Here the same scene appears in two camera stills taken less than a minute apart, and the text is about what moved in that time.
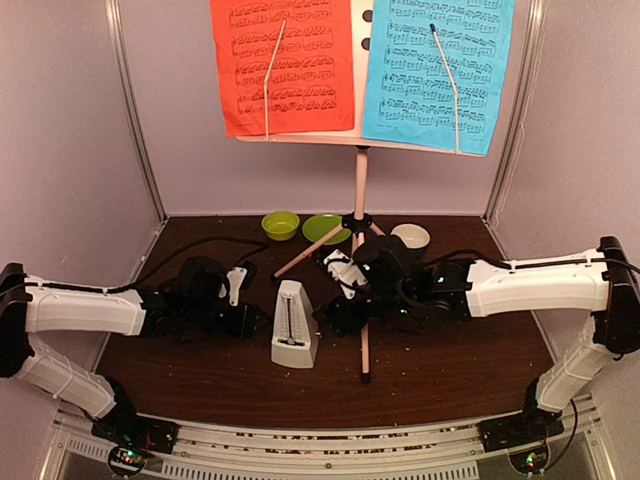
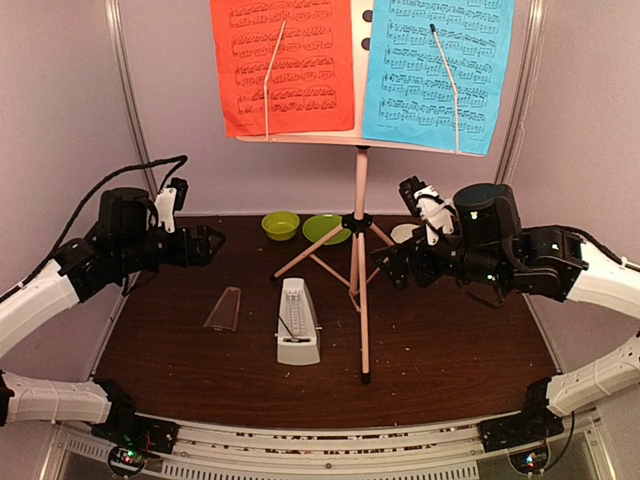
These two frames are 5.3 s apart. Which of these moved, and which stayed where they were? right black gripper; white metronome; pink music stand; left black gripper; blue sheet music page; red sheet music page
Moved: left black gripper; right black gripper
Stayed: red sheet music page; pink music stand; blue sheet music page; white metronome
